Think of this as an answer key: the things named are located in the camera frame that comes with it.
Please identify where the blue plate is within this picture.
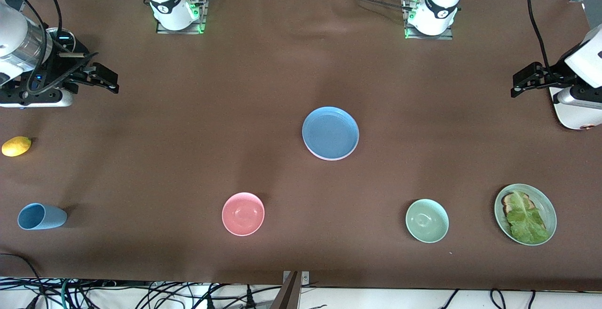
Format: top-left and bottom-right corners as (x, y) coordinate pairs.
(301, 106), (360, 160)

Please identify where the pink plate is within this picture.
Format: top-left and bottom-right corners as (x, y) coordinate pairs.
(303, 140), (360, 161)

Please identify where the blue saucepan with lid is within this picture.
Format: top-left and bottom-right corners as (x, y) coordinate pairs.
(19, 26), (90, 72)

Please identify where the yellow lemon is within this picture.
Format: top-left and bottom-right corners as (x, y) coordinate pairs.
(1, 136), (32, 158)

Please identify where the toasted bread slice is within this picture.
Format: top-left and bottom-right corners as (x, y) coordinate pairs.
(501, 193), (535, 215)

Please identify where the brown table cover cloth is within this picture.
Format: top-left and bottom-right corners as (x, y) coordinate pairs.
(0, 0), (602, 292)

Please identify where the green plate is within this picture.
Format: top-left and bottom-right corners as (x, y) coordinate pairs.
(494, 183), (557, 246)

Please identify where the blue cup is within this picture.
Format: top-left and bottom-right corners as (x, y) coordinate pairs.
(17, 203), (68, 230)

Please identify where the green lettuce leaf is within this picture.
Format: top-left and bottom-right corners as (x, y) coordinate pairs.
(506, 190), (548, 245)

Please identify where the green bowl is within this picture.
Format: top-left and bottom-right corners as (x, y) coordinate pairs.
(405, 198), (450, 244)

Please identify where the pink bowl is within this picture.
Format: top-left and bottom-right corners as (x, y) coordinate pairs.
(222, 192), (265, 237)

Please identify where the brown slanted bar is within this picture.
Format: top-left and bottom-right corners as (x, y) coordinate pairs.
(270, 271), (301, 309)

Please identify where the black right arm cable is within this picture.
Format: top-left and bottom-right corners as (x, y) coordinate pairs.
(0, 0), (99, 97)

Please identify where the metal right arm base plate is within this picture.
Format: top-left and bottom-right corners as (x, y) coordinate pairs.
(156, 0), (207, 34)

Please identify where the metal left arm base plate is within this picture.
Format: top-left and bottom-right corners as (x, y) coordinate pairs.
(404, 0), (453, 40)

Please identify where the black base cable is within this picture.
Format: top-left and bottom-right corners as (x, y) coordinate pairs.
(329, 0), (411, 12)

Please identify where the small metal bracket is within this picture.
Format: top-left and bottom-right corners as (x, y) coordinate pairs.
(282, 271), (310, 285)

